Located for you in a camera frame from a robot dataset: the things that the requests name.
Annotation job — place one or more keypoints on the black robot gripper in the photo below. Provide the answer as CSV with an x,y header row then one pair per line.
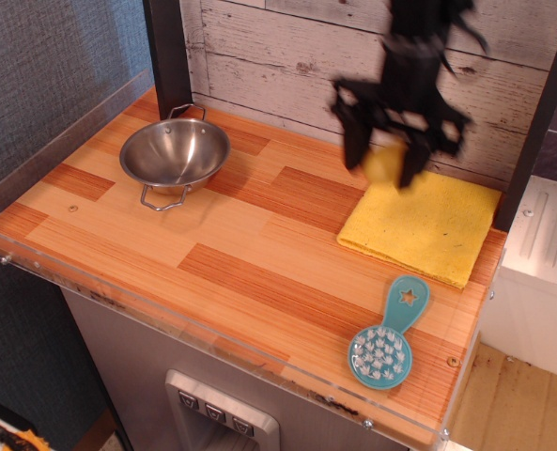
x,y
405,99

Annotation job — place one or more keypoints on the yellow toy potato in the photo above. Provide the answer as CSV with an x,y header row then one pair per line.
x,y
385,164

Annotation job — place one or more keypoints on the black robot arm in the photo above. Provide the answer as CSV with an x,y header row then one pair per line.
x,y
429,20

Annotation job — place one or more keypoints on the small steel pot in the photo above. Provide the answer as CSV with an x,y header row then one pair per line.
x,y
174,157

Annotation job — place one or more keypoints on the yellow folded cloth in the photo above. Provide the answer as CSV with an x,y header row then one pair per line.
x,y
436,227

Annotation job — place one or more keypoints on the teal scrub brush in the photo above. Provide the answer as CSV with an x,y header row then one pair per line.
x,y
380,356

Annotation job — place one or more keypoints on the white cabinet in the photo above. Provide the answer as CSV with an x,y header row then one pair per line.
x,y
520,316

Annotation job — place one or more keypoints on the clear acrylic table guard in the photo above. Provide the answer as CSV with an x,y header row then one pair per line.
x,y
247,269

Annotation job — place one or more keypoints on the grey toy fridge cabinet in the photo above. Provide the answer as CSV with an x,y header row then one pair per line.
x,y
133,359

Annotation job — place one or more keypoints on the silver dispenser button panel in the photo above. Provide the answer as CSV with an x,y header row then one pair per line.
x,y
208,419

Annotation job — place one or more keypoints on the yellow black object corner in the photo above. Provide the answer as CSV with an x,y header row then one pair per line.
x,y
17,433

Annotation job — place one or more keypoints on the right dark frame post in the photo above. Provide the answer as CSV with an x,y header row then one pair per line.
x,y
543,115

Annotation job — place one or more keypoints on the dark frame post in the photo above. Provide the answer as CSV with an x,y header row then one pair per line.
x,y
543,115
167,47

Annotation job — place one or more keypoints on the left dark frame post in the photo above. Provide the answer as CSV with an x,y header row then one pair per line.
x,y
167,47

